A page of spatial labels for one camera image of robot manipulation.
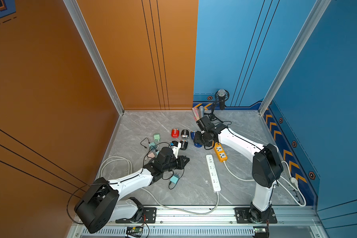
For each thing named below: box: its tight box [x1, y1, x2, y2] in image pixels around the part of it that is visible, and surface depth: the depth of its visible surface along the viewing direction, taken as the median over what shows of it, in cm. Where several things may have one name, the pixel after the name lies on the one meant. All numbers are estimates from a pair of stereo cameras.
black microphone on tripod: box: [204, 88, 230, 124], surface depth 101 cm
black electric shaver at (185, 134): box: [180, 128, 190, 140], surface depth 104 cm
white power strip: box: [206, 154, 222, 192], surface depth 87 cm
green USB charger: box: [153, 134, 161, 142], surface depth 104 cm
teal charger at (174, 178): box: [169, 174, 180, 184], surface depth 84 cm
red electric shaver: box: [171, 127, 180, 139], surface depth 106 cm
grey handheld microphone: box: [198, 105, 205, 119], surface depth 119 cm
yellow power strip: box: [213, 141, 229, 163], surface depth 94 cm
